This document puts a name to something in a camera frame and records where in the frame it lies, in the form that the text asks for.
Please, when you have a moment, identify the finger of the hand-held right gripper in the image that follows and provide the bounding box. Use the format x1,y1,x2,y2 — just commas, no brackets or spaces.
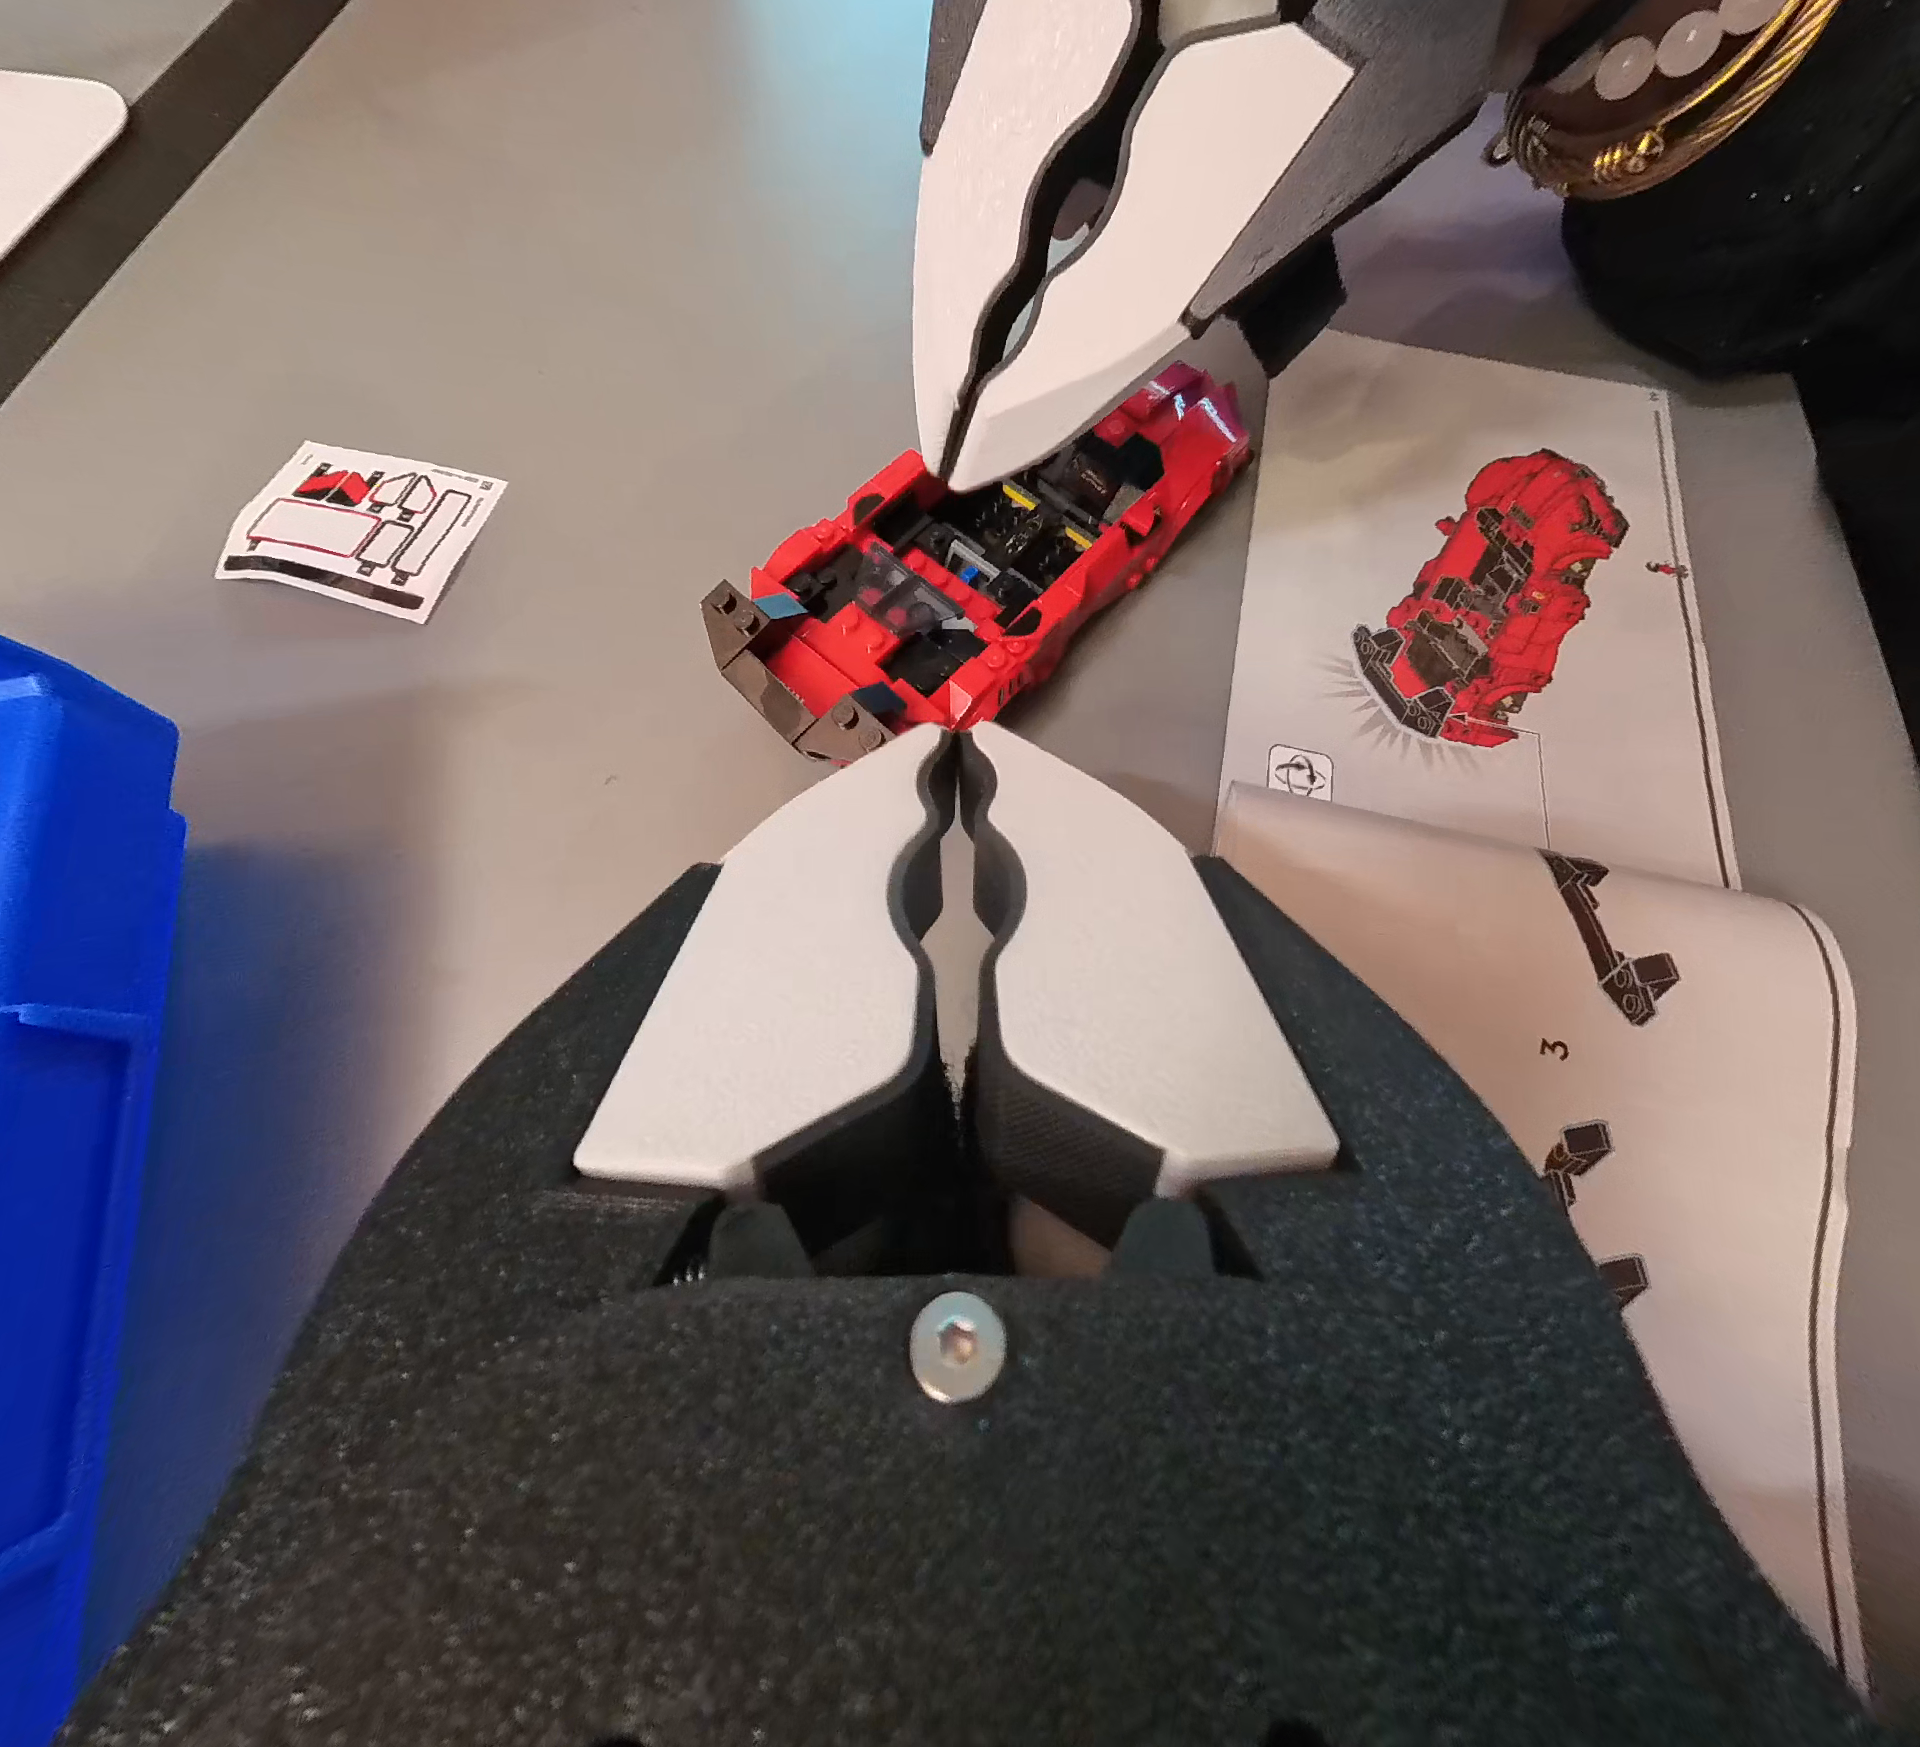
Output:
959,0,1367,498
910,0,1153,478

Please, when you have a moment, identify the white sticker sheet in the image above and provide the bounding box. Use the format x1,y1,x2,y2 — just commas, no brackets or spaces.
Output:
214,440,510,627

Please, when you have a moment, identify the red lego car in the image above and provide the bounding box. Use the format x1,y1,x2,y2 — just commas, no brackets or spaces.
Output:
702,363,1255,770

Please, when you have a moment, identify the lego instruction booklet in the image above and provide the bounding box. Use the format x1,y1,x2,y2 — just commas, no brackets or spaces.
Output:
1212,329,1870,1697

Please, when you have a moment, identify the person's right forearm black sleeve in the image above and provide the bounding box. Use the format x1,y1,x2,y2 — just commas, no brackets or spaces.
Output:
1559,0,1920,420

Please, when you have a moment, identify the gold bangle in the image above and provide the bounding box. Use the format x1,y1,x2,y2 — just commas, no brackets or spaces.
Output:
1486,0,1892,196

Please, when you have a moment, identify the blue plastic bin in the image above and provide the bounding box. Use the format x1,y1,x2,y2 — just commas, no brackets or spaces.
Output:
0,635,185,1651

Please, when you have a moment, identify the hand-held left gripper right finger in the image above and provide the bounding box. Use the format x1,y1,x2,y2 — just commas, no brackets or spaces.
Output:
954,725,1343,1204

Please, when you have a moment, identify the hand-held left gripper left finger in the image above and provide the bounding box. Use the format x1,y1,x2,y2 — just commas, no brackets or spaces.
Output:
574,723,964,1204

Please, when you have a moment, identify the white rounded board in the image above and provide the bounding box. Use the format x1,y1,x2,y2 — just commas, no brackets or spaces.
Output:
0,70,130,264

